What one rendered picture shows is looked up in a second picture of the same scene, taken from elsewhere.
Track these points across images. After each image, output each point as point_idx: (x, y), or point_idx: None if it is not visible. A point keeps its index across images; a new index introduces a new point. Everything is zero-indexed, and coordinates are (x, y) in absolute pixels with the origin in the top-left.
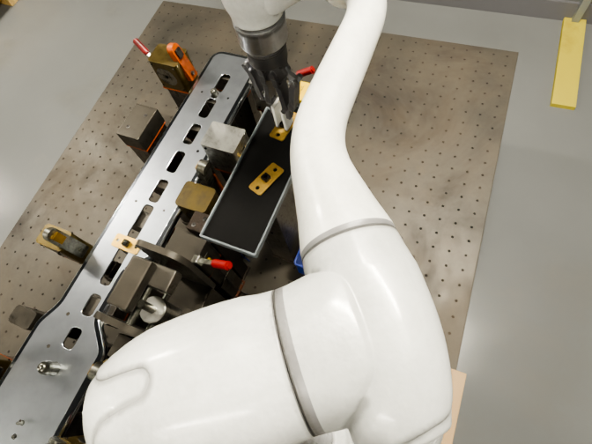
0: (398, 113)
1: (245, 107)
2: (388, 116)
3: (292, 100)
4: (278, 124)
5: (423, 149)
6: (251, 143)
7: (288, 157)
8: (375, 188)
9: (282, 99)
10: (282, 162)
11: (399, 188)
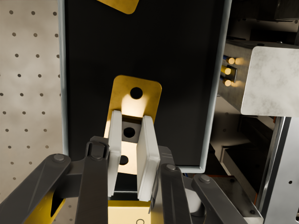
0: (64, 216)
1: (255, 178)
2: (74, 209)
3: (19, 198)
4: (142, 122)
5: (18, 179)
6: (212, 63)
7: (96, 44)
8: (54, 115)
9: (86, 196)
10: (106, 23)
11: (25, 121)
